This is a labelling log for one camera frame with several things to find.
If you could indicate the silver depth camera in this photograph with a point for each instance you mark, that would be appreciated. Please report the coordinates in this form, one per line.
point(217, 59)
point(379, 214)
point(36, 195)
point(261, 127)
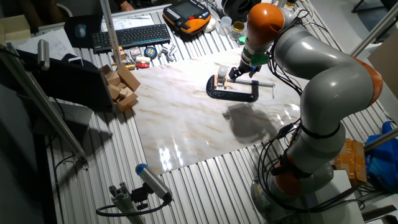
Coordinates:
point(43, 54)

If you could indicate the small yellow box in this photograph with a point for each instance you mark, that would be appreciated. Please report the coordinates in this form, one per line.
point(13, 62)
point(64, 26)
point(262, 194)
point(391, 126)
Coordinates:
point(122, 53)

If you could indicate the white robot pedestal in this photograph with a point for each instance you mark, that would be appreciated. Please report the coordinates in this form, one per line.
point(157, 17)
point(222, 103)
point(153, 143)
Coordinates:
point(339, 202)

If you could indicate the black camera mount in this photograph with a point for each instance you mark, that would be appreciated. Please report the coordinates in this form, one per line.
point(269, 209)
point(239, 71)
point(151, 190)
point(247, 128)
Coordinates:
point(140, 196)

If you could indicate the small brown wooden block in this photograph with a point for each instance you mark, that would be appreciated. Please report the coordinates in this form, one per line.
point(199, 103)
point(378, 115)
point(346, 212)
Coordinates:
point(126, 92)
point(113, 91)
point(112, 78)
point(121, 85)

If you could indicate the silver metal pipe fitting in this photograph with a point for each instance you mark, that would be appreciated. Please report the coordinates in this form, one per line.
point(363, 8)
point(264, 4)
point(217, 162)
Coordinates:
point(171, 53)
point(163, 52)

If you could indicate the tall aluminium frame post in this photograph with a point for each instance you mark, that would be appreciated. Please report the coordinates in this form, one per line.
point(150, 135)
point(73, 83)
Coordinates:
point(110, 31)

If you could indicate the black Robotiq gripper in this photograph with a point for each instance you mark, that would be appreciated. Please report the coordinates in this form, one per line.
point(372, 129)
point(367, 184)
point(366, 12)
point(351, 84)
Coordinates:
point(247, 67)

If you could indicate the short aluminium profile stub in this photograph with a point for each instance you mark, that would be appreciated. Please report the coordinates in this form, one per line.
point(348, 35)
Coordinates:
point(124, 202)

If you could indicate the clear plastic jar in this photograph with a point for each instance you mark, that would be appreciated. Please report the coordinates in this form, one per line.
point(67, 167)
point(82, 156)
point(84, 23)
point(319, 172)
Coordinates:
point(225, 26)

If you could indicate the white printed paper sheet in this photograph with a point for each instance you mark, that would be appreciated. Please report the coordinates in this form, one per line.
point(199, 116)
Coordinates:
point(130, 22)

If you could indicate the silver camera blue cap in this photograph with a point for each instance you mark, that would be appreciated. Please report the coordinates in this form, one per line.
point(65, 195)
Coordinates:
point(154, 182)

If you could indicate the white egg shaped object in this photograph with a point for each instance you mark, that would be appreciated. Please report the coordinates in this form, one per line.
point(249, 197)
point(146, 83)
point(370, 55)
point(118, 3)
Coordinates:
point(210, 25)

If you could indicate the small wooden clamp pad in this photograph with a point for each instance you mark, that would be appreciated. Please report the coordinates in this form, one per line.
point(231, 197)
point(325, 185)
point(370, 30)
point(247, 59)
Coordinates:
point(215, 81)
point(226, 83)

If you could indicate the glass jar yellow lid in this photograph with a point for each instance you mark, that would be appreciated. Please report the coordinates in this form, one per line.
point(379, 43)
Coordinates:
point(237, 29)

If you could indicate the long slanted aluminium profile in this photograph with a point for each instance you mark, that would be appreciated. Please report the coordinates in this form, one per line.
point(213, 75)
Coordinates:
point(40, 102)

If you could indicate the black orange teach pendant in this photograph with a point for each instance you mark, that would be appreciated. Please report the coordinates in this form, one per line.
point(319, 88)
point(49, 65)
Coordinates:
point(186, 12)

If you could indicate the brown taped cardboard package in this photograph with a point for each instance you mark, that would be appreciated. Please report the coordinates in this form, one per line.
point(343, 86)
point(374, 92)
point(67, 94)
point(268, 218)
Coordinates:
point(351, 161)

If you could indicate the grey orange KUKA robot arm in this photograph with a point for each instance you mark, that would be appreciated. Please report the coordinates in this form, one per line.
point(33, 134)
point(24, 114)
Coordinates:
point(326, 87)

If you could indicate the slanted aluminium frame brace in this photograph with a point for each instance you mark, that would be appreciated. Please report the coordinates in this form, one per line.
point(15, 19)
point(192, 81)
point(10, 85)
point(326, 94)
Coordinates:
point(373, 31)

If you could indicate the person's bare hand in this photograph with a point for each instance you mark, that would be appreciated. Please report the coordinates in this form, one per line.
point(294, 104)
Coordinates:
point(127, 6)

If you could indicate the beige foam box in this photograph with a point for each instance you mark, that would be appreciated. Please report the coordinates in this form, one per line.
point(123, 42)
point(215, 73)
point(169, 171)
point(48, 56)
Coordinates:
point(15, 28)

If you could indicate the black mouse pad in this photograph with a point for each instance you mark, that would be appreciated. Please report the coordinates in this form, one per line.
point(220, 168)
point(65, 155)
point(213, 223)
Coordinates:
point(93, 25)

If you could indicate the marble pattern table sheet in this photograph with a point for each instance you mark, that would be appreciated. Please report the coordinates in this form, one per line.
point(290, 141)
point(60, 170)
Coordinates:
point(186, 124)

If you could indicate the white smartphone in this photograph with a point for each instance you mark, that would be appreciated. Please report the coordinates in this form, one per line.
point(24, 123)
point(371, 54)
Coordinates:
point(76, 61)

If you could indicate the aluminium frame bar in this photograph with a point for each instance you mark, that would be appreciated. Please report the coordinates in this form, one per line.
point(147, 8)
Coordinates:
point(382, 140)

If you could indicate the black computer keyboard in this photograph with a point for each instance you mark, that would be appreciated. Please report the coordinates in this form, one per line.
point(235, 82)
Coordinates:
point(130, 37)

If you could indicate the black metal C-clamp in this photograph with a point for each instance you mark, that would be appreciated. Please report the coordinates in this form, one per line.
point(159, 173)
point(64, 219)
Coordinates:
point(233, 97)

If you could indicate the open brown cardboard box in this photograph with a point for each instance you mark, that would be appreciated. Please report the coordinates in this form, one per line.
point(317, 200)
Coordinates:
point(129, 77)

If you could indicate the brass pipe fitting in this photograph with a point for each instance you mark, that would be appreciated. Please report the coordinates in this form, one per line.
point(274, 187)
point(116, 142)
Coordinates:
point(130, 66)

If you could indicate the dark computer mouse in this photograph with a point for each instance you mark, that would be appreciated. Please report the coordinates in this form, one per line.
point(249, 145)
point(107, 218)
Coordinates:
point(80, 31)

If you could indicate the small printed card box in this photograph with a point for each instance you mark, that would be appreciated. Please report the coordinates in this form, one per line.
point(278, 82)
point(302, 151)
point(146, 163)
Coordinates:
point(135, 53)

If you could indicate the white light bulb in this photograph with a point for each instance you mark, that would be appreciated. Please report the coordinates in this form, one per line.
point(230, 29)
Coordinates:
point(222, 71)

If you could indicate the brown cardboard sheet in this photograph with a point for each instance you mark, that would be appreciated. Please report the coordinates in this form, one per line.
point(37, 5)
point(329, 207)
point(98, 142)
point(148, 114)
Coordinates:
point(385, 68)

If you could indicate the black laptop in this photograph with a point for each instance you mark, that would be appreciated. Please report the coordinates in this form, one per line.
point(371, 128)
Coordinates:
point(71, 84)

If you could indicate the blue plastic bag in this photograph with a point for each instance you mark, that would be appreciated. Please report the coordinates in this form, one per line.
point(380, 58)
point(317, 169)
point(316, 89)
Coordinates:
point(382, 161)

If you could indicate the upright aluminium post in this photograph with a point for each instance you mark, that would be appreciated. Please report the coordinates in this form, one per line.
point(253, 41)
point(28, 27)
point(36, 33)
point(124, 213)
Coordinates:
point(281, 3)

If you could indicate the white paper stack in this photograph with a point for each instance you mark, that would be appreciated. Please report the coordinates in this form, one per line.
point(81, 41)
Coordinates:
point(56, 43)

